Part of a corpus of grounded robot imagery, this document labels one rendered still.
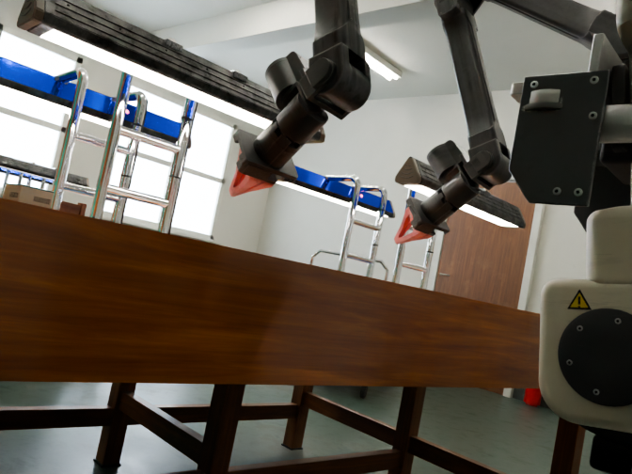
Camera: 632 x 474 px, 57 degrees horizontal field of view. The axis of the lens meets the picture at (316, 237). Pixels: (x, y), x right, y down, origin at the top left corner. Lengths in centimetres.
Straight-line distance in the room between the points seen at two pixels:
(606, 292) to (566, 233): 506
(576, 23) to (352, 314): 65
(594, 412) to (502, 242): 523
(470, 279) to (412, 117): 206
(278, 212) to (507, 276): 334
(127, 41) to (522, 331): 105
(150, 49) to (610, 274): 79
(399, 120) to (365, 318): 605
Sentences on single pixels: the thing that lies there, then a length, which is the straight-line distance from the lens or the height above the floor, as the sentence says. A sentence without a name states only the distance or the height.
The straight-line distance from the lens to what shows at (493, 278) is 590.
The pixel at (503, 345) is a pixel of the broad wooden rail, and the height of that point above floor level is 68.
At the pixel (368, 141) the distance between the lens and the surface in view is 714.
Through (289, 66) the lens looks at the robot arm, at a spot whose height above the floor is 104.
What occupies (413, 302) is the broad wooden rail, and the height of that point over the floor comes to 74.
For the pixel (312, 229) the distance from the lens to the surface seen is 735.
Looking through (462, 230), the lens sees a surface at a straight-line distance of 612.
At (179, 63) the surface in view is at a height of 107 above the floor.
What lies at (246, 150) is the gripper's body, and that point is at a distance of 85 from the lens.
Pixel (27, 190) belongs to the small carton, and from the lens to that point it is 70.
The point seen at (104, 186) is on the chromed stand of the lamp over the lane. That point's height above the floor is 84.
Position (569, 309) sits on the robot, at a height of 77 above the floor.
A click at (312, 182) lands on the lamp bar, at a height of 107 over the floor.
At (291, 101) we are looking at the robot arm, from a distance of 84.
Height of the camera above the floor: 75
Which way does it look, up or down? 4 degrees up
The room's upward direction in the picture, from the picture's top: 11 degrees clockwise
